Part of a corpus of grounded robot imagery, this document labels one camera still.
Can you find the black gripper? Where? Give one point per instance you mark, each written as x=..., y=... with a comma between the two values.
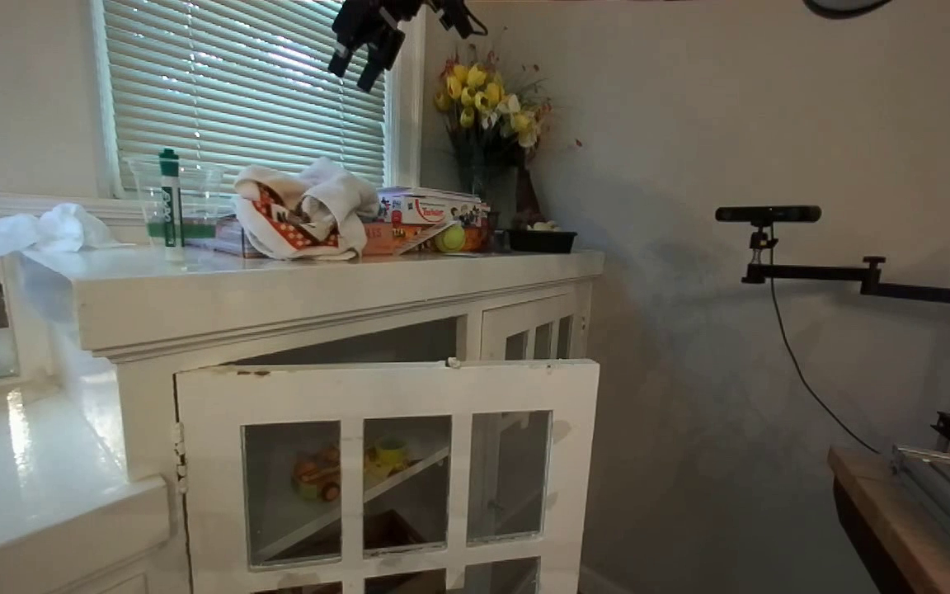
x=371, y=19

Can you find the white patterned towel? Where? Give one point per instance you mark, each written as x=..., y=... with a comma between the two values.
x=312, y=215

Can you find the orange toy in cabinet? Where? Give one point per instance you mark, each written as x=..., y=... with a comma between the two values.
x=316, y=475

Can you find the open white glass cabinet door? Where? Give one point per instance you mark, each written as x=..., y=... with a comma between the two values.
x=492, y=498

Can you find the white lower drawer cabinet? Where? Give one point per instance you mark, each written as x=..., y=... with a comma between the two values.
x=74, y=514

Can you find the yellow flower bouquet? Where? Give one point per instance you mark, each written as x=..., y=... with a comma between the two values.
x=481, y=111

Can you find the white window blinds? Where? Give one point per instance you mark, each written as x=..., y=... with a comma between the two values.
x=234, y=83

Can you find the dark flower vase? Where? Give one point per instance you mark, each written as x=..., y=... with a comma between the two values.
x=496, y=169

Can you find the green tennis ball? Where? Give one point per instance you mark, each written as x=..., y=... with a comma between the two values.
x=452, y=239

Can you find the clear measuring cup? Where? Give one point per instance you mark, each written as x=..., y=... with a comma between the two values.
x=143, y=176

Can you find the green bottle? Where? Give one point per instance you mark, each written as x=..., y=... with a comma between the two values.
x=182, y=195

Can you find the black tray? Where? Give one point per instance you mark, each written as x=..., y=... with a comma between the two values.
x=541, y=240

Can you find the crumpled white cloth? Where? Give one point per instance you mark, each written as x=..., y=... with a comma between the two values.
x=63, y=228

